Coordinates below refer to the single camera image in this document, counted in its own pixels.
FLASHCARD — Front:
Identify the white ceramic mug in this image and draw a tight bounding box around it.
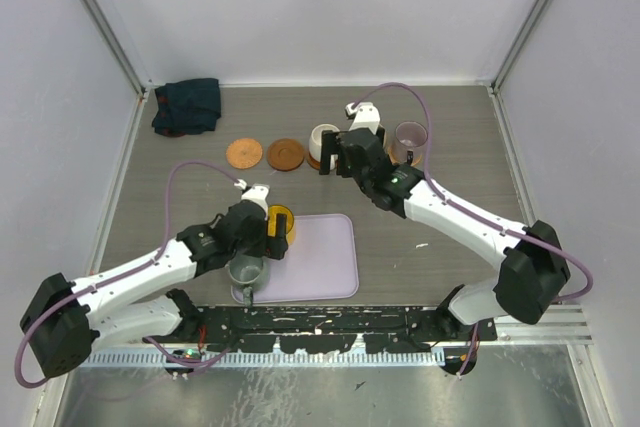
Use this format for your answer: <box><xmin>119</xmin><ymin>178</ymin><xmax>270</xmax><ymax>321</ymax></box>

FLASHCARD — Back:
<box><xmin>308</xmin><ymin>124</ymin><xmax>340</xmax><ymax>161</ymax></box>

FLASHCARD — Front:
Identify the wooden coaster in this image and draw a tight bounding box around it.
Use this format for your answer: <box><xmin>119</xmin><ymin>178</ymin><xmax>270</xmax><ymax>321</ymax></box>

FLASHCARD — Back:
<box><xmin>267</xmin><ymin>138</ymin><xmax>305</xmax><ymax>172</ymax></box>
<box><xmin>306</xmin><ymin>153</ymin><xmax>321</xmax><ymax>171</ymax></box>

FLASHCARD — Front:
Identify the yellow translucent cup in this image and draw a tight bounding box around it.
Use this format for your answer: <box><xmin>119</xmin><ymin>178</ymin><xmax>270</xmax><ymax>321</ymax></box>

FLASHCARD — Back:
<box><xmin>267</xmin><ymin>205</ymin><xmax>296</xmax><ymax>245</ymax></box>

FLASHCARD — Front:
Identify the woven rattan coaster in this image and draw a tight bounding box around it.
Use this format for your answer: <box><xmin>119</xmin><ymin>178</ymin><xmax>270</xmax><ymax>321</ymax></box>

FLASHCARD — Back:
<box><xmin>388</xmin><ymin>144</ymin><xmax>424</xmax><ymax>166</ymax></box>
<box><xmin>226</xmin><ymin>138</ymin><xmax>263</xmax><ymax>170</ymax></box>

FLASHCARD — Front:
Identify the grey ceramic mug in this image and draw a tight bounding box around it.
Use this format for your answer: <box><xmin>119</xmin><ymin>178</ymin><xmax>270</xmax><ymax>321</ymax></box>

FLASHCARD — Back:
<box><xmin>227</xmin><ymin>255</ymin><xmax>270</xmax><ymax>307</ymax></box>

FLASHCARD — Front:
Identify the lilac plastic tray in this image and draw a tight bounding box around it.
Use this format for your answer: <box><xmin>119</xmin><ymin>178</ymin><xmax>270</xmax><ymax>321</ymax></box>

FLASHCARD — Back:
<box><xmin>231</xmin><ymin>214</ymin><xmax>359</xmax><ymax>304</ymax></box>

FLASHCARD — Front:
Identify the purple translucent cup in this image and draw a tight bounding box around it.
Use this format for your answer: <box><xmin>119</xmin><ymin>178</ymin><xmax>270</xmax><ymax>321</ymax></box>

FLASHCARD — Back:
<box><xmin>390</xmin><ymin>121</ymin><xmax>428</xmax><ymax>154</ymax></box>

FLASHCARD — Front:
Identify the beige ceramic mug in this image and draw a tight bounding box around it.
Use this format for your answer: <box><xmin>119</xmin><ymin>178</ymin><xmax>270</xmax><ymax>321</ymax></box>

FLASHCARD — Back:
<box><xmin>376</xmin><ymin>125</ymin><xmax>387</xmax><ymax>149</ymax></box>

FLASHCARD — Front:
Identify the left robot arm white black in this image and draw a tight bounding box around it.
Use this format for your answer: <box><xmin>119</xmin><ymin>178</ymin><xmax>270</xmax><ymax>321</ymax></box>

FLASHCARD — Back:
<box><xmin>20</xmin><ymin>200</ymin><xmax>290</xmax><ymax>379</ymax></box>

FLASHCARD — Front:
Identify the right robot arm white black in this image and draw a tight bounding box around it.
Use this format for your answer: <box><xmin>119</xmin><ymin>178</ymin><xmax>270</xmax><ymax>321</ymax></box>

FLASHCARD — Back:
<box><xmin>320</xmin><ymin>128</ymin><xmax>570</xmax><ymax>341</ymax></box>

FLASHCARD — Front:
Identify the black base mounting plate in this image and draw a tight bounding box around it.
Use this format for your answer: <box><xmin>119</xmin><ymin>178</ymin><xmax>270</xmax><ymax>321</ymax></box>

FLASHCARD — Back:
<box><xmin>154</xmin><ymin>306</ymin><xmax>473</xmax><ymax>354</ymax></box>

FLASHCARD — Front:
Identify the dark blue folded cloth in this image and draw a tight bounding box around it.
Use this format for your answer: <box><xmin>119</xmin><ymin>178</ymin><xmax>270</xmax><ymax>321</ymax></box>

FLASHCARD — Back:
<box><xmin>152</xmin><ymin>78</ymin><xmax>222</xmax><ymax>137</ymax></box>

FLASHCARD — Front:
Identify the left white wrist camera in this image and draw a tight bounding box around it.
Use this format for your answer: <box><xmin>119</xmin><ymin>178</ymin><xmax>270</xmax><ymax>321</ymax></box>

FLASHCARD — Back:
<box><xmin>234</xmin><ymin>179</ymin><xmax>270</xmax><ymax>214</ymax></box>

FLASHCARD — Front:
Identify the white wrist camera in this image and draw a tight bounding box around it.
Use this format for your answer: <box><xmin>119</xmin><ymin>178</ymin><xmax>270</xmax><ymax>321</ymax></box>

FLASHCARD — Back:
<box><xmin>345</xmin><ymin>101</ymin><xmax>381</xmax><ymax>134</ymax></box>
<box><xmin>234</xmin><ymin>179</ymin><xmax>270</xmax><ymax>214</ymax></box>

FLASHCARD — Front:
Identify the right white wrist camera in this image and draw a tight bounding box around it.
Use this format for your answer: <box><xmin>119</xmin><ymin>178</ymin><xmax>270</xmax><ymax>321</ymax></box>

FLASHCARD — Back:
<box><xmin>345</xmin><ymin>101</ymin><xmax>381</xmax><ymax>134</ymax></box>

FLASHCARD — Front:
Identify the grey slotted cable duct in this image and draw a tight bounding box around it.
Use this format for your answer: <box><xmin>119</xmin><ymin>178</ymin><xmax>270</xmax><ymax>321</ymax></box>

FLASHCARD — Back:
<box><xmin>82</xmin><ymin>348</ymin><xmax>445</xmax><ymax>368</ymax></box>

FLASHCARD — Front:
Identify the aluminium frame rail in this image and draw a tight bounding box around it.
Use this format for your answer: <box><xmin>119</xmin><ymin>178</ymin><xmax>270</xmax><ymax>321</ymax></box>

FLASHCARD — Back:
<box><xmin>493</xmin><ymin>305</ymin><xmax>593</xmax><ymax>345</ymax></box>

